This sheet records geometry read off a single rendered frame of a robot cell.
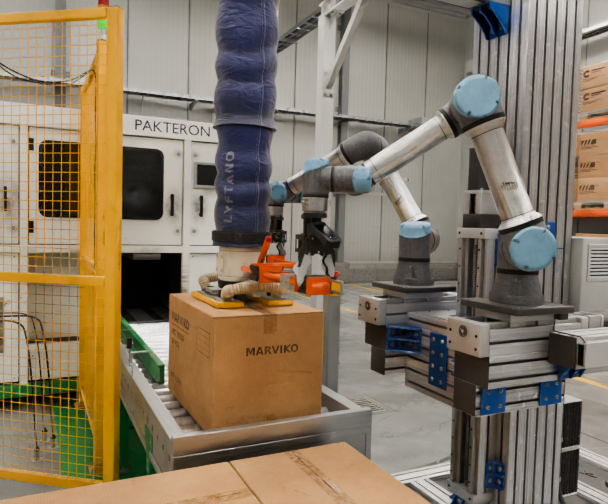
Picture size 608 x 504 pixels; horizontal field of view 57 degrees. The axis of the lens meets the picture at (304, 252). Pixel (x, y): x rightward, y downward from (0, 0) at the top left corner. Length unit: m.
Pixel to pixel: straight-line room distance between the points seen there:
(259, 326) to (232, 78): 0.88
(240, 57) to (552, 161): 1.12
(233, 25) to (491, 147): 1.04
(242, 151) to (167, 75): 9.05
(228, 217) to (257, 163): 0.22
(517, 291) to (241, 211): 0.97
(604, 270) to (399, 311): 0.71
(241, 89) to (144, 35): 9.13
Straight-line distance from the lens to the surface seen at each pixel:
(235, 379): 1.87
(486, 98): 1.55
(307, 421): 1.92
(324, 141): 5.06
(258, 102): 2.06
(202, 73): 11.23
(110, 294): 2.41
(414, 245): 2.05
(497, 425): 2.06
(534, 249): 1.54
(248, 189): 2.02
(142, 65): 11.00
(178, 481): 1.67
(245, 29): 2.12
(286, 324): 1.89
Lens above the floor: 1.25
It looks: 3 degrees down
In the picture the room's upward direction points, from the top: 2 degrees clockwise
